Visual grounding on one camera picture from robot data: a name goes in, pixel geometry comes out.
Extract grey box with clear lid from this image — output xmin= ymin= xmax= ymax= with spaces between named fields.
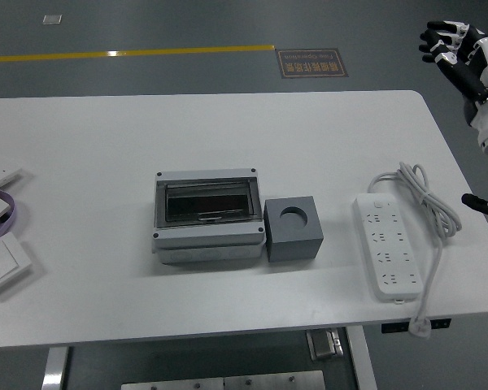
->
xmin=150 ymin=167 xmax=268 ymax=266

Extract grey cube with round hole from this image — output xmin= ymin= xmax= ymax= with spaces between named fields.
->
xmin=263 ymin=196 xmax=325 ymax=263

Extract brown floor sign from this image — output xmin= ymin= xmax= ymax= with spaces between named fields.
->
xmin=275 ymin=48 xmax=350 ymax=79

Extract white power strip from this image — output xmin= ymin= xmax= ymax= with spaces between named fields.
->
xmin=352 ymin=193 xmax=425 ymax=304

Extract black table control panel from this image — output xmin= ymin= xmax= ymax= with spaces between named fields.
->
xmin=381 ymin=318 xmax=451 ymax=334

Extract white table leg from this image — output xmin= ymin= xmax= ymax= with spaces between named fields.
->
xmin=345 ymin=324 xmax=378 ymax=390
xmin=40 ymin=345 xmax=70 ymax=390

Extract yellow floor tape line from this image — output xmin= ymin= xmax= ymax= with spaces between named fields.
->
xmin=0 ymin=43 xmax=276 ymax=64

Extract white power cord with plug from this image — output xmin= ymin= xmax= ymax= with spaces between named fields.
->
xmin=368 ymin=161 xmax=464 ymax=338

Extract grey metal bracket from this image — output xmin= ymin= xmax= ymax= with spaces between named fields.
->
xmin=307 ymin=328 xmax=345 ymax=362

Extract metal base plate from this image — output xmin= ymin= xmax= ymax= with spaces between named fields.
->
xmin=120 ymin=370 xmax=326 ymax=390

